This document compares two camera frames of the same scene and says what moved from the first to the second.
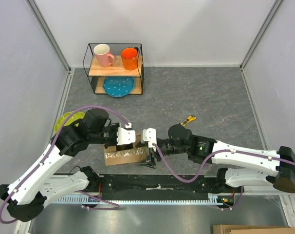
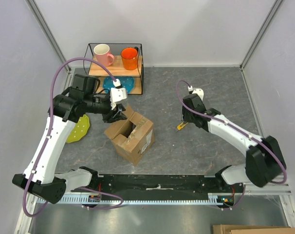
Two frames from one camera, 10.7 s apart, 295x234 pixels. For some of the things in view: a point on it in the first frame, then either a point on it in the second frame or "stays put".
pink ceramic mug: x=101 y=51 stays put
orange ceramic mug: x=129 y=55 stays put
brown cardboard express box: x=113 y=157 to x=133 y=137
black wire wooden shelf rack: x=115 y=68 stays put
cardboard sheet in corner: x=255 y=229 stays put
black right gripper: x=151 y=163 to x=185 y=117
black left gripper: x=115 y=127 to x=117 y=115
